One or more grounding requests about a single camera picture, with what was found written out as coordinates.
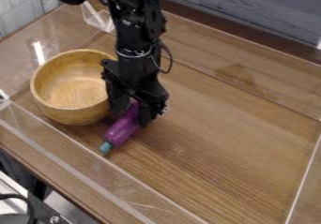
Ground black cable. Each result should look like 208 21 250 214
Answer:
150 39 172 75

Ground black metal table bracket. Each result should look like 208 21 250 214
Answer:
28 193 72 224

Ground clear acrylic corner bracket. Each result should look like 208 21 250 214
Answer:
80 1 115 33

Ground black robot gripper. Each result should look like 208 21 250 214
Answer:
100 51 170 127

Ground clear acrylic tray wall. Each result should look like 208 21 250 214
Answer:
0 4 321 224

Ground purple toy eggplant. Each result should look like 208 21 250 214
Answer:
99 102 139 154

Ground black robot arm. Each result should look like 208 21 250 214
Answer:
59 0 170 127

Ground brown wooden bowl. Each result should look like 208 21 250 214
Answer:
29 49 113 126

